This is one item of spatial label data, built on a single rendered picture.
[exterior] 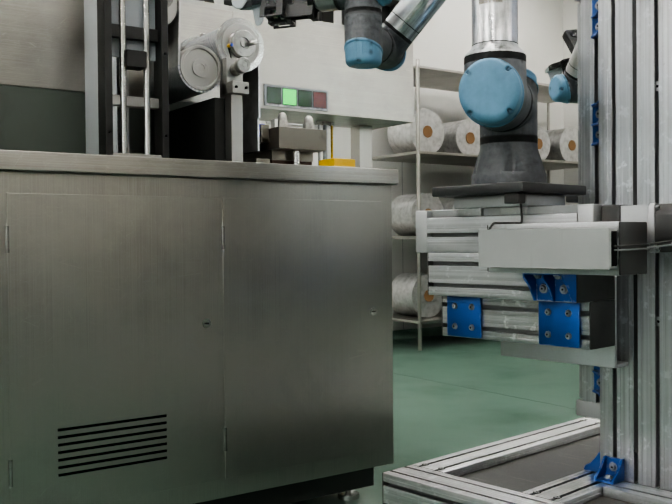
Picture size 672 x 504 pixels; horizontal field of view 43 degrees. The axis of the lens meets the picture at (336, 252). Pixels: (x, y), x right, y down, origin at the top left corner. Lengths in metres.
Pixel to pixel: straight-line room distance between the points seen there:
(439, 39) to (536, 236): 5.09
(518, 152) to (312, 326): 0.75
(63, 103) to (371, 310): 1.04
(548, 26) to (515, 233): 5.94
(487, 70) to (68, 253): 0.94
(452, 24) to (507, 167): 4.97
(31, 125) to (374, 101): 1.20
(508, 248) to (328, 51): 1.59
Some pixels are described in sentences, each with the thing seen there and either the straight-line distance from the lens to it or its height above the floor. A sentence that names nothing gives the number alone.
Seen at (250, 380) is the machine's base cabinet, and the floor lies 0.37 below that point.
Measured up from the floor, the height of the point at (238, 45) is 1.24.
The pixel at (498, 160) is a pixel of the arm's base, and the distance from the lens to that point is 1.72.
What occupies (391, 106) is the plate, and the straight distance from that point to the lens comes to 3.12.
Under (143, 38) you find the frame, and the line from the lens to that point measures 2.17.
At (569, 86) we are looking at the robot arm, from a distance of 2.40.
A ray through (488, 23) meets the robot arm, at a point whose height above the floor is 1.11.
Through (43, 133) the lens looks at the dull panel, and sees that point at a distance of 2.52.
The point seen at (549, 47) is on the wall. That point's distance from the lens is 7.40.
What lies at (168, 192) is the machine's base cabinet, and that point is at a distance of 1.98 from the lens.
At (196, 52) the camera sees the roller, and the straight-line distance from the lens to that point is 2.36.
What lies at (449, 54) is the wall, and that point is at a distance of 6.58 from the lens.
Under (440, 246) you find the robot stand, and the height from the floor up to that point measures 0.70.
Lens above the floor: 0.71
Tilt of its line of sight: 1 degrees down
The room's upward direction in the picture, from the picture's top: 1 degrees counter-clockwise
